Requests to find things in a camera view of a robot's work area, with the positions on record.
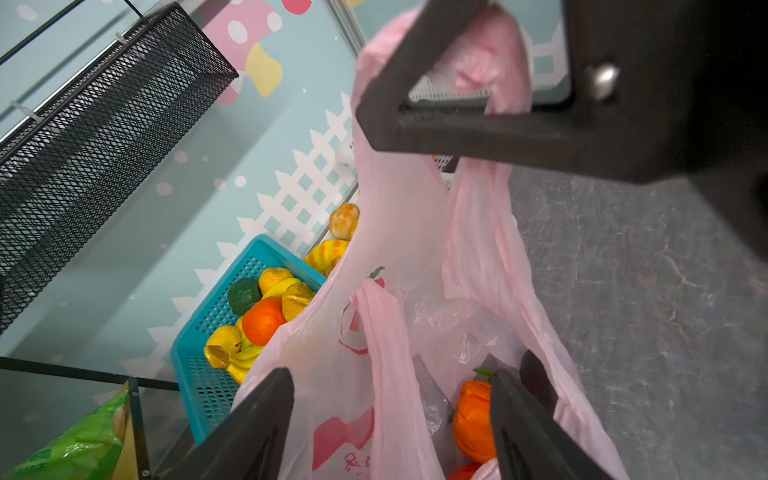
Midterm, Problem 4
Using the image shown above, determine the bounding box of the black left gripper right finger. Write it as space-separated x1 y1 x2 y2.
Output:
490 370 611 480

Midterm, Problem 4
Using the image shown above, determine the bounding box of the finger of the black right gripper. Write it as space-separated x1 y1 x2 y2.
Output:
356 1 660 183

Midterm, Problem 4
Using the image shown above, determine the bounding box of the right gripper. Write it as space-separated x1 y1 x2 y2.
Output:
563 1 767 258

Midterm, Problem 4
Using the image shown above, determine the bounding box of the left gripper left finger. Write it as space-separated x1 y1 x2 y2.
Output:
153 367 294 479

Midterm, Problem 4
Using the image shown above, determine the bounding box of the orange carrot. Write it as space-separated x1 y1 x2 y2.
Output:
451 367 497 464

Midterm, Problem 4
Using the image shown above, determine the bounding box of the dark purple eggplant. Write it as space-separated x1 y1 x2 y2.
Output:
519 350 558 415

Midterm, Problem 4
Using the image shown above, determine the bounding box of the red tomato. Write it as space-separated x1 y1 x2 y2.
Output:
447 463 481 480

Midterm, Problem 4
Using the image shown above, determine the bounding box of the pink plastic grocery bag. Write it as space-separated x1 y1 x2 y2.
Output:
230 5 631 480

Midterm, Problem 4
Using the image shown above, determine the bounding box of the teal plastic fruit basket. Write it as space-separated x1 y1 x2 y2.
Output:
171 235 325 445

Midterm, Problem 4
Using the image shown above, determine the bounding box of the banana bunch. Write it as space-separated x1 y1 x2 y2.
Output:
203 267 315 384

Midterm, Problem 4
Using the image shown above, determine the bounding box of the white plastic vegetable basket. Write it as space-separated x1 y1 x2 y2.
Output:
335 71 499 190

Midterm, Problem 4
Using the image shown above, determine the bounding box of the orange tomato fruit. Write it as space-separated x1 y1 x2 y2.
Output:
241 297 286 346

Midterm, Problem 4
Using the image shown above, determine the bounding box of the green avocado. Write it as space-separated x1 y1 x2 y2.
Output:
227 278 262 316

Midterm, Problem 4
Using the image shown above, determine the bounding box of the green snack bag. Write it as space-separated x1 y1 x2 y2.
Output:
4 384 129 480

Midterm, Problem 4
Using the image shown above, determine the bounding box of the striped yellow bread roll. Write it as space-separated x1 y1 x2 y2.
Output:
304 240 349 277

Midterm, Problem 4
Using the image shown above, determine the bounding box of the round beige bread bun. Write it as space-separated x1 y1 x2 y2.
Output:
329 203 360 241

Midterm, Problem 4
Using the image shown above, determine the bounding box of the wooden black-frame shelf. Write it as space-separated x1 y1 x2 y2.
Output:
1 356 193 479

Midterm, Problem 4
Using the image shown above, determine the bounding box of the black mesh wall basket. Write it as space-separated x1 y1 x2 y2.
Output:
1 3 236 327

